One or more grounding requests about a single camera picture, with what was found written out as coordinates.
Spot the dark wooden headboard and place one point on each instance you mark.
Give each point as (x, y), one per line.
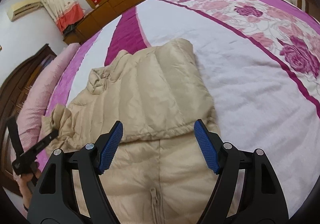
(14, 92)

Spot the white wall air conditioner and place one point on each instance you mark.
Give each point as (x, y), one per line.
(23, 8)

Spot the beige down jacket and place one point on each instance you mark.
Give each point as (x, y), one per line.
(158, 174)

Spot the pink floral bed cover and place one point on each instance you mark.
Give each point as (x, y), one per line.
(259, 60)

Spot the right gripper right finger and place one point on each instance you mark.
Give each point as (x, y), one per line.
(262, 199)

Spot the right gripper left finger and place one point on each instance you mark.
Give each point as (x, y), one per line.
(54, 199)

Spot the pink folded quilt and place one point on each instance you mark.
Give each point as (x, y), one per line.
(35, 105)

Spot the floral curtain with red hem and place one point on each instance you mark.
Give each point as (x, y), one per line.
(63, 12)

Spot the person's left hand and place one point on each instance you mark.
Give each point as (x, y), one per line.
(23, 181)

